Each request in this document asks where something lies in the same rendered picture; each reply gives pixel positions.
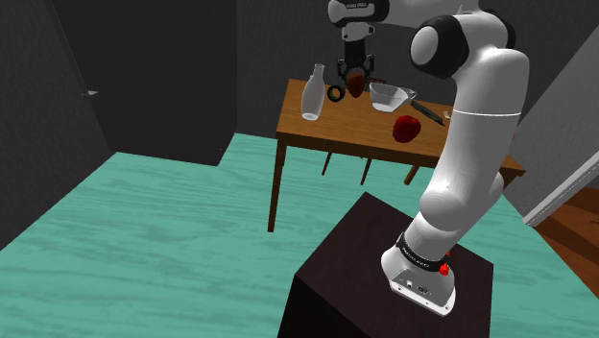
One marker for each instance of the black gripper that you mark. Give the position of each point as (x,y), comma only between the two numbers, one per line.
(355,51)

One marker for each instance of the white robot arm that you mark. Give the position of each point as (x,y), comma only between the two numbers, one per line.
(482,140)

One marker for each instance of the dark red rounded object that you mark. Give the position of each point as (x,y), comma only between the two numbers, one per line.
(355,86)

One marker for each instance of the clear glass measuring cup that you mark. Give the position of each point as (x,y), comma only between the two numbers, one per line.
(386,98)

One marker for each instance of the white glass bottle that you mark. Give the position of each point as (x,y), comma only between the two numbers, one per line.
(313,96)

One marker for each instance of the brown wooden table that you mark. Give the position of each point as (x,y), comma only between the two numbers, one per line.
(346,126)

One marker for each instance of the red apple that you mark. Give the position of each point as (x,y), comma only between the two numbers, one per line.
(406,129)

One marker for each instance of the black knife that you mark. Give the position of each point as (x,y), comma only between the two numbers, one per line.
(426,112)

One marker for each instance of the dark robot stand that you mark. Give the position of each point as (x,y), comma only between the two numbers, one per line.
(355,281)

